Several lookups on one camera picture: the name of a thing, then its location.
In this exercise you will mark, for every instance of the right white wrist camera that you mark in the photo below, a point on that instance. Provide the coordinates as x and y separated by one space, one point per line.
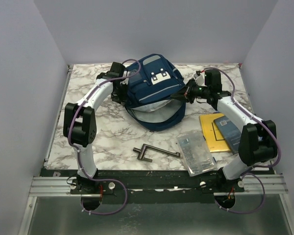
199 77

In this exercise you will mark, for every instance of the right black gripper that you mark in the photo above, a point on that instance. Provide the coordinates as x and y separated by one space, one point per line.
185 94

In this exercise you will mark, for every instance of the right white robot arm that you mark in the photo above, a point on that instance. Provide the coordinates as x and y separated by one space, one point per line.
258 142

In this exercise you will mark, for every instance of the clear plastic pencil case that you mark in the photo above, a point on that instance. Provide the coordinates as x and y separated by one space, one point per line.
195 153

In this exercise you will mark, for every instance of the aluminium rail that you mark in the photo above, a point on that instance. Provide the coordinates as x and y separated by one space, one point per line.
57 186

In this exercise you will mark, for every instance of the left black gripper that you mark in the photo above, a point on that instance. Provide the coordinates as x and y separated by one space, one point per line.
122 98

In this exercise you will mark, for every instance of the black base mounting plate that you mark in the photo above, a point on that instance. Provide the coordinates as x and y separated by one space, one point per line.
163 186

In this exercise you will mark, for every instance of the navy blue student backpack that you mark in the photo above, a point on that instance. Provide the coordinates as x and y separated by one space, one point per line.
153 80

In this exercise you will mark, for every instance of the dark blue book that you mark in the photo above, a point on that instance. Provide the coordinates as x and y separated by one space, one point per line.
230 133

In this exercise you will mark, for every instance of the yellow notebook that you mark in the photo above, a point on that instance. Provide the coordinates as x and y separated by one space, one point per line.
214 139

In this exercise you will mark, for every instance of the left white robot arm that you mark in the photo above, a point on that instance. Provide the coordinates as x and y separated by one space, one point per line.
79 126

